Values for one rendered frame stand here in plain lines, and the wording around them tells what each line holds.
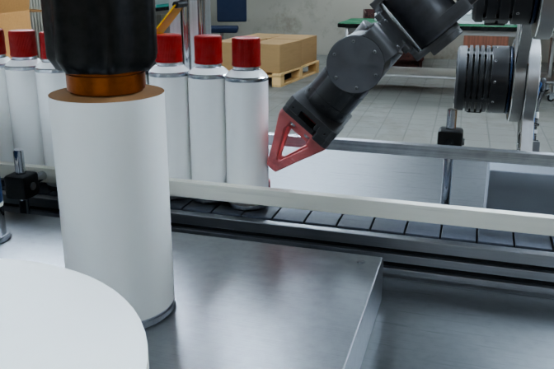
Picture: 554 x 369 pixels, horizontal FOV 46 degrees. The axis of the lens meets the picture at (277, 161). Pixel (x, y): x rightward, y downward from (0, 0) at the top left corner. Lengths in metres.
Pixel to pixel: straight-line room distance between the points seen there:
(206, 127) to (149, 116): 0.29
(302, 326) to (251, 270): 0.11
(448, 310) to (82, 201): 0.38
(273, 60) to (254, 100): 6.12
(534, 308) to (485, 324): 0.07
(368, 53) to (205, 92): 0.23
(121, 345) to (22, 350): 0.04
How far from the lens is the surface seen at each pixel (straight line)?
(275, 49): 6.85
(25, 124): 0.91
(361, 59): 0.64
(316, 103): 0.73
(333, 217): 0.77
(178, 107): 0.80
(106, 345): 0.26
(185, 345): 0.53
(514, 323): 0.69
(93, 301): 0.29
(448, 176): 0.85
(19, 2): 2.58
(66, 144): 0.50
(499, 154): 0.78
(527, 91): 1.74
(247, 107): 0.75
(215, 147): 0.79
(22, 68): 0.90
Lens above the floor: 1.16
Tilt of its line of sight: 16 degrees down
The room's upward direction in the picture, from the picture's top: straight up
